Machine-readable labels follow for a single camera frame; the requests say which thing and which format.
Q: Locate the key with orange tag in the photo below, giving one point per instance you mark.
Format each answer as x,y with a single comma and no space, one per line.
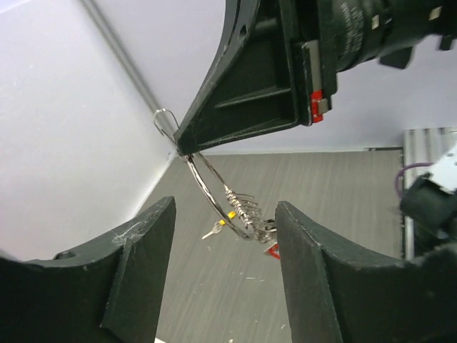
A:
218,226

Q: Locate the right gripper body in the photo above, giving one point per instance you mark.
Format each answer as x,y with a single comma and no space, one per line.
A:
310,37

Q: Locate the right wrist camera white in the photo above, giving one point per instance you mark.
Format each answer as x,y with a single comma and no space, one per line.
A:
444,172

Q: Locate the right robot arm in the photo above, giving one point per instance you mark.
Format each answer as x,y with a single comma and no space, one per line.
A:
388,31

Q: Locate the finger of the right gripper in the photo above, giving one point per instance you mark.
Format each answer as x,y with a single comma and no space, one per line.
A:
248,90

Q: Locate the small key red tag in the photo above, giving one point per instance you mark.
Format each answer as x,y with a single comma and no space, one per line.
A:
273,251

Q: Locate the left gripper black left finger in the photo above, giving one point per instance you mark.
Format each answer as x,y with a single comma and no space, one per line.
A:
109,289

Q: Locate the wire keyring with keys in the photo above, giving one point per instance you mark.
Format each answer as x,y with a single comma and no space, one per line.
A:
249,223

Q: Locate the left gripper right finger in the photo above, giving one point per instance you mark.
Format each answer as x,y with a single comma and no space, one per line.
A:
338,291

